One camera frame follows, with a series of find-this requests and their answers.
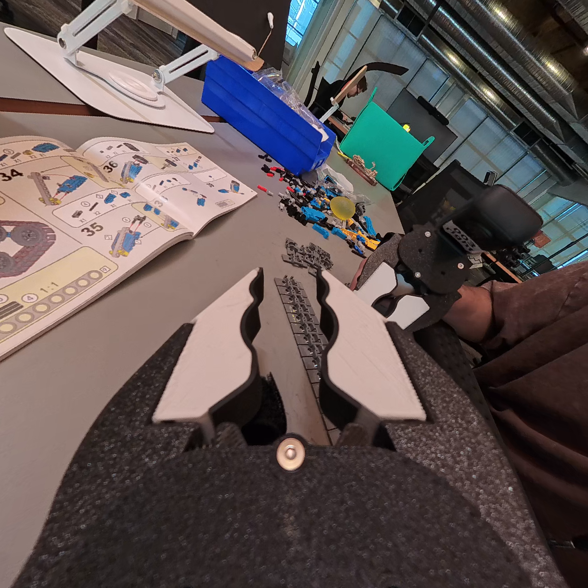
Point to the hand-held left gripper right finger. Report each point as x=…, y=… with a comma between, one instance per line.
x=367, y=358

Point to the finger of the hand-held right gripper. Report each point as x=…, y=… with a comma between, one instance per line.
x=409, y=311
x=379, y=282

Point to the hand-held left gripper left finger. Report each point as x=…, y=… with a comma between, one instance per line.
x=211, y=358

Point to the pile of grey links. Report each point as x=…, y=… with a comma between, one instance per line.
x=307, y=255

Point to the person's right forearm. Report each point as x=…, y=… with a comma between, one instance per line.
x=468, y=312

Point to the grey desk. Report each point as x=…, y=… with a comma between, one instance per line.
x=160, y=298

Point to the black perforated pad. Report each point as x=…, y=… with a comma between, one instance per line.
x=448, y=351

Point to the yellow translucent ball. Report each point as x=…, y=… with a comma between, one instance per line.
x=343, y=209

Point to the pile of small building bricks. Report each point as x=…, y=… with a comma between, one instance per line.
x=312, y=216

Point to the clear plastic bag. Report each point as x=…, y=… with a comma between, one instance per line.
x=337, y=177

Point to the small wooden model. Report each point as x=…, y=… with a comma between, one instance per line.
x=363, y=167

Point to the green plastic bin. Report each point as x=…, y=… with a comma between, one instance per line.
x=386, y=138

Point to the red and grey pin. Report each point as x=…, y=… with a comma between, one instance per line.
x=262, y=188

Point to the open instruction booklet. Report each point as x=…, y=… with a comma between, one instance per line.
x=115, y=193

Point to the blue storage bin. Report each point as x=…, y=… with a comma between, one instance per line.
x=262, y=115

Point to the crumpled clear plastic wrap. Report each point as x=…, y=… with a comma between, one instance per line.
x=289, y=92

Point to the white laptop stand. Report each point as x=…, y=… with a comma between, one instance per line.
x=115, y=96

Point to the black panel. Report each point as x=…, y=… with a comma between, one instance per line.
x=239, y=27

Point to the dark wall screen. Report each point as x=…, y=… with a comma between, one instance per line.
x=413, y=119

